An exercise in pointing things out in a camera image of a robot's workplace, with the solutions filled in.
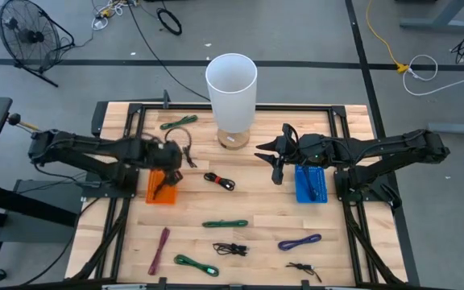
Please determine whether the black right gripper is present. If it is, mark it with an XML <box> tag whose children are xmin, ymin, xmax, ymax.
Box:
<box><xmin>254</xmin><ymin>122</ymin><xmax>328</xmax><ymax>186</ymax></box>

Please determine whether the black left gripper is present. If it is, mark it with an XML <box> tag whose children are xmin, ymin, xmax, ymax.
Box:
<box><xmin>145</xmin><ymin>139</ymin><xmax>184</xmax><ymax>199</ymax></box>

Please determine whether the purple braided USB cable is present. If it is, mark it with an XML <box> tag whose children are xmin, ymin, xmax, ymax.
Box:
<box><xmin>300</xmin><ymin>165</ymin><xmax>318</xmax><ymax>201</ymax></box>
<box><xmin>277</xmin><ymin>233</ymin><xmax>323</xmax><ymax>252</ymax></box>

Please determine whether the black cable with red tie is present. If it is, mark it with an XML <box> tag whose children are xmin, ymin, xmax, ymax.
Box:
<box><xmin>203</xmin><ymin>172</ymin><xmax>236</xmax><ymax>192</ymax></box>

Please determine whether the green braided USB cable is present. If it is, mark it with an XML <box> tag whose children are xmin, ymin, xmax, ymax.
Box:
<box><xmin>173</xmin><ymin>254</ymin><xmax>220</xmax><ymax>278</ymax></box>
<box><xmin>201</xmin><ymin>219</ymin><xmax>250</xmax><ymax>229</ymax></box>
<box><xmin>159</xmin><ymin>114</ymin><xmax>199</xmax><ymax>131</ymax></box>

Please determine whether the maroon braided USB cable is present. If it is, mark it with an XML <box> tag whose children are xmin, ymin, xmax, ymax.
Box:
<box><xmin>147</xmin><ymin>226</ymin><xmax>171</xmax><ymax>276</ymax></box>

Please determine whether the thick black USB cable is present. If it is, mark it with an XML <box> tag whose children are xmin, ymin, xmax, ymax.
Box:
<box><xmin>212</xmin><ymin>242</ymin><xmax>249</xmax><ymax>257</ymax></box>

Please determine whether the thin black USB cable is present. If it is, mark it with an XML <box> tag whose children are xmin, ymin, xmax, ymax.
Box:
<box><xmin>285</xmin><ymin>262</ymin><xmax>323</xmax><ymax>284</ymax></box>

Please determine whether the orange plastic basket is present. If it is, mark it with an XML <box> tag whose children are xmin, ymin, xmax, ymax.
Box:
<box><xmin>145</xmin><ymin>168</ymin><xmax>179</xmax><ymax>205</ymax></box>

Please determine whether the blue plastic basket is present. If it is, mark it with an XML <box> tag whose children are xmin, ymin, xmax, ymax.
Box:
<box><xmin>294</xmin><ymin>164</ymin><xmax>329</xmax><ymax>205</ymax></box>

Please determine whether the white shade wooden table lamp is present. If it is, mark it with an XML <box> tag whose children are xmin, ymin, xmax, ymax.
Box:
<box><xmin>205</xmin><ymin>52</ymin><xmax>259</xmax><ymax>151</ymax></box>

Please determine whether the black corner plate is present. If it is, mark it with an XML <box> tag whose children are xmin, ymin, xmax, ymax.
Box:
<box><xmin>90</xmin><ymin>100</ymin><xmax>110</xmax><ymax>137</ymax></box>

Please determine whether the silver aluminium bar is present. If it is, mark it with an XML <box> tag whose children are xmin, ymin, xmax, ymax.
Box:
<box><xmin>101</xmin><ymin>283</ymin><xmax>148</xmax><ymax>290</ymax></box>

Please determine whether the black knob yellow lever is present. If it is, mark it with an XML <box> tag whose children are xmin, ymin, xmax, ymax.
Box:
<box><xmin>6</xmin><ymin>113</ymin><xmax>40</xmax><ymax>133</ymax></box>

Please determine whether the grey desk foot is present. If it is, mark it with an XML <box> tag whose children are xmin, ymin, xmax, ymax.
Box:
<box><xmin>427</xmin><ymin>119</ymin><xmax>464</xmax><ymax>136</ymax></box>

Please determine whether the black floor fan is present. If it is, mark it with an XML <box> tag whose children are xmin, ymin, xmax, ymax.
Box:
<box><xmin>0</xmin><ymin>0</ymin><xmax>76</xmax><ymax>89</ymax></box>

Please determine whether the grey desk leg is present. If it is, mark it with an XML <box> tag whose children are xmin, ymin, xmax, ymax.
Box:
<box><xmin>399</xmin><ymin>0</ymin><xmax>464</xmax><ymax>33</ymax></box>

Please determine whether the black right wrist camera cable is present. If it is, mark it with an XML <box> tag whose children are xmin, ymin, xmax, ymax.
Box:
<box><xmin>282</xmin><ymin>123</ymin><xmax>300</xmax><ymax>148</ymax></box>

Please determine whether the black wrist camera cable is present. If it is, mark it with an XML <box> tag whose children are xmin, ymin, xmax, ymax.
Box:
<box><xmin>164</xmin><ymin>126</ymin><xmax>193</xmax><ymax>152</ymax></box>
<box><xmin>282</xmin><ymin>123</ymin><xmax>300</xmax><ymax>148</ymax></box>

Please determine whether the black left wrist camera cable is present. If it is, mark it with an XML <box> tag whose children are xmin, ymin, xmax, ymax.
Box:
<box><xmin>164</xmin><ymin>126</ymin><xmax>193</xmax><ymax>152</ymax></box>

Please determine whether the black aluminium table frame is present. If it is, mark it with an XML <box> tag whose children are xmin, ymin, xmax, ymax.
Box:
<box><xmin>68</xmin><ymin>101</ymin><xmax>408</xmax><ymax>290</ymax></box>

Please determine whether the long black floor cable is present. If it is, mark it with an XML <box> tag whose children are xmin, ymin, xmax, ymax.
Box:
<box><xmin>126</xmin><ymin>0</ymin><xmax>212</xmax><ymax>102</ymax></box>

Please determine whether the white floor cable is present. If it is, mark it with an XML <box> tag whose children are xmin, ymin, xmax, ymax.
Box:
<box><xmin>401</xmin><ymin>53</ymin><xmax>464</xmax><ymax>97</ymax></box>

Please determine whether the black coiled floor cable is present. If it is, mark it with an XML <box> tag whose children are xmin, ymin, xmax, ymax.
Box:
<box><xmin>155</xmin><ymin>7</ymin><xmax>184</xmax><ymax>36</ymax></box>

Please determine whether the yellow extension cord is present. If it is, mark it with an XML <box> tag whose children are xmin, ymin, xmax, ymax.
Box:
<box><xmin>365</xmin><ymin>0</ymin><xmax>411</xmax><ymax>75</ymax></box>

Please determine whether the white and yellow cable bundle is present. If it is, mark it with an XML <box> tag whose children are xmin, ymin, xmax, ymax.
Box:
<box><xmin>90</xmin><ymin>0</ymin><xmax>139</xmax><ymax>31</ymax></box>

